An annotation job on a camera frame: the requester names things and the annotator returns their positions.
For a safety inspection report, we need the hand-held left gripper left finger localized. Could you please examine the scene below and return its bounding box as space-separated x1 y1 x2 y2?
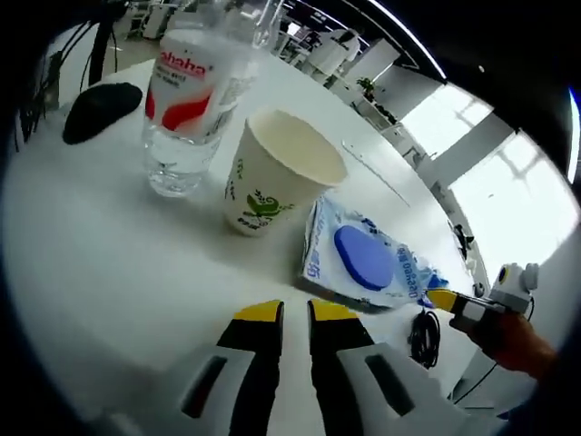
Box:
97 298 287 436

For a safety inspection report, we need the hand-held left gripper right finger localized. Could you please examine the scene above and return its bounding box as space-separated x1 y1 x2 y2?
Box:
307 298 505 436

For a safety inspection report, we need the blue plastic packet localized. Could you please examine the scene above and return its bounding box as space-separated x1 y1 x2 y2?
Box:
415 253 451 294

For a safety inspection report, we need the black cable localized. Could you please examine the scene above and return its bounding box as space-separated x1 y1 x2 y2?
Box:
407 308 442 370

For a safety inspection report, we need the clear bag with blue items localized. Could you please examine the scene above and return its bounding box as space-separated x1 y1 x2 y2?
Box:
294 193 432 315

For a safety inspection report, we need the white paper cup green print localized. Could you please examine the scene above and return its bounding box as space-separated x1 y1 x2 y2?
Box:
222 106 350 240

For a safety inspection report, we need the clear plastic water bottle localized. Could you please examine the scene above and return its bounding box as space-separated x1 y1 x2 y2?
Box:
143 0 285 197

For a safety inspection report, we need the person's right hand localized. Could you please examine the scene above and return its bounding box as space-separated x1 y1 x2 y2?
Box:
467 311 560 382

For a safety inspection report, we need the white table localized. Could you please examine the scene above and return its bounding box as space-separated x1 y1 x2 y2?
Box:
0 56 494 436

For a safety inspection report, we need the potted green plant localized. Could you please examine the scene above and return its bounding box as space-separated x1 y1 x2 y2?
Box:
356 76 379 99

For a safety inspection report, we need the black computer mouse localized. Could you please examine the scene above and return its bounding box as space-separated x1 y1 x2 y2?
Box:
62 0 143 145

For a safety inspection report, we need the bundle of black cables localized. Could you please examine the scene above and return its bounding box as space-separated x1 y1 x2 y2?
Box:
13 17 99 154

